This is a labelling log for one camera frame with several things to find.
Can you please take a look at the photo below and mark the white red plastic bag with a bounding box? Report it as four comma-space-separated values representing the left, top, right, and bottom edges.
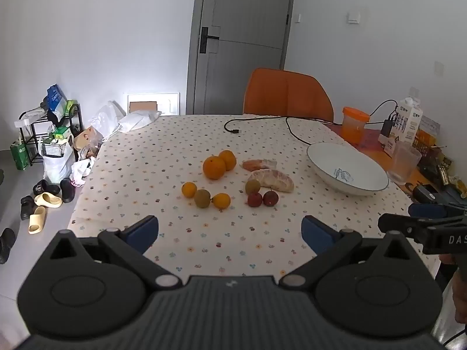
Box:
70, 158, 96, 187

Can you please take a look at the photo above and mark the white blue box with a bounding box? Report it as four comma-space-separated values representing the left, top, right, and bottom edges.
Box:
420, 114, 441, 136

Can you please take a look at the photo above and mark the green carton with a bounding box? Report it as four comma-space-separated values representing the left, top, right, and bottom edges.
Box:
10, 141, 30, 171

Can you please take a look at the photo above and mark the brown paper bag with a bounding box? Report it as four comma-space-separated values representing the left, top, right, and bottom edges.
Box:
74, 127, 103, 160

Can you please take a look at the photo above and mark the black metal rack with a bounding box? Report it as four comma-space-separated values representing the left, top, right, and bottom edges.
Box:
19, 103, 83, 165

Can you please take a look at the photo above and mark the orange lidded plastic container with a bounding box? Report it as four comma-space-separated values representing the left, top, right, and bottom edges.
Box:
341, 106, 370, 144

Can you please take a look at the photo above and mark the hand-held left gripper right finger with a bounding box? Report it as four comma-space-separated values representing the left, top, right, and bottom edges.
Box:
279, 215, 428, 289

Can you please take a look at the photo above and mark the shiny pink pomelo piece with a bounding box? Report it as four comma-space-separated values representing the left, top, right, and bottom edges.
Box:
242, 158, 278, 172

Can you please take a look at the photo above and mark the black slipper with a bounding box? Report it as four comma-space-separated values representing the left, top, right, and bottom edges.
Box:
60, 178, 76, 203
32, 180, 61, 196

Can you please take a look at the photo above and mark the floral dotted tablecloth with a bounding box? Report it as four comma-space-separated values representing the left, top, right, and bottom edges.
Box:
67, 114, 444, 293

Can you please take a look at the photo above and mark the large orange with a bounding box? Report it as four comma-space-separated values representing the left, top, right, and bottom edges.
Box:
203, 156, 227, 180
219, 150, 237, 172

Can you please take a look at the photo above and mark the white ceramic bowl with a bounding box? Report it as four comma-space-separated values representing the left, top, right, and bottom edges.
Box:
306, 142, 389, 197

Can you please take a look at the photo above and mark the blue white package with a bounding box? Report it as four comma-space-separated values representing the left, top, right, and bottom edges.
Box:
47, 84, 68, 113

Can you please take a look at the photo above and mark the orange red table mat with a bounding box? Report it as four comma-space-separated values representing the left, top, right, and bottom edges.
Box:
325, 122, 402, 168

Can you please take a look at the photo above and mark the small black box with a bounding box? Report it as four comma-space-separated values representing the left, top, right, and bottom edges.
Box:
412, 185, 443, 205

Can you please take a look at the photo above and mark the orange chair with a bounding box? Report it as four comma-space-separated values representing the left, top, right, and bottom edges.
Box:
243, 68, 334, 123

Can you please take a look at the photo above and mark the beige slipper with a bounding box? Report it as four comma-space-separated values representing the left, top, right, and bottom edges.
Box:
28, 206, 47, 234
34, 192, 63, 209

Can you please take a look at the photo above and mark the black usb cable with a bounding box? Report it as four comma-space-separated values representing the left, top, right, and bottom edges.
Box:
224, 116, 323, 146

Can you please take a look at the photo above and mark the brown cardboard sheet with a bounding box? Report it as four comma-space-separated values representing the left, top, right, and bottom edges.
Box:
129, 101, 158, 114

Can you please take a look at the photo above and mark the peeled pale pomelo segment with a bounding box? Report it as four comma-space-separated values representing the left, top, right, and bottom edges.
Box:
247, 169, 295, 193

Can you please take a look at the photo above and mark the white power strip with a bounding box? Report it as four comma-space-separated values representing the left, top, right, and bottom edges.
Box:
378, 134, 398, 154

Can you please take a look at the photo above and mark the black shoe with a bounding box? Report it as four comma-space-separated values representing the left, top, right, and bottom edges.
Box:
0, 227, 16, 265
20, 195, 37, 221

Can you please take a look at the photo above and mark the black door handle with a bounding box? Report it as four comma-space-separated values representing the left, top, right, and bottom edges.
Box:
199, 27, 220, 54

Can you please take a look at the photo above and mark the thin black charger cable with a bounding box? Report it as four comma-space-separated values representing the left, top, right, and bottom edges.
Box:
368, 99, 399, 122

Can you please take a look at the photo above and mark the white bag with basket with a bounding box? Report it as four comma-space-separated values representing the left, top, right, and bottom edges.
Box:
41, 136, 76, 183

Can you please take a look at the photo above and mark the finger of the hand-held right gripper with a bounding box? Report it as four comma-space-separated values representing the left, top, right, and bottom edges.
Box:
408, 203, 467, 224
377, 213, 438, 244

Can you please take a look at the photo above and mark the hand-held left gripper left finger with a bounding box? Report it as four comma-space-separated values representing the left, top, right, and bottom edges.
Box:
39, 215, 184, 291

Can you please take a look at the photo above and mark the person's right hand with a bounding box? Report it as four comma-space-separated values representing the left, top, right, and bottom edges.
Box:
440, 253, 467, 324

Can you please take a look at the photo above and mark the white milk carton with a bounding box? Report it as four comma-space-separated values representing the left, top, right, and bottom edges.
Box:
395, 97, 424, 144

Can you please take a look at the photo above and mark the grey door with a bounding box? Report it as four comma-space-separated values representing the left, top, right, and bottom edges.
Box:
185, 0, 297, 116

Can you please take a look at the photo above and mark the clear plastic cup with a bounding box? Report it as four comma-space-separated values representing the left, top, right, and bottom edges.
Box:
387, 141, 423, 185

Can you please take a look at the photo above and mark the white framed board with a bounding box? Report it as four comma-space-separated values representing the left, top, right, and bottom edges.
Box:
127, 92, 181, 116

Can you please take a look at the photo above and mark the pile of dark small items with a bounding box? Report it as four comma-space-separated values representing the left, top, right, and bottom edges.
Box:
418, 145, 467, 200

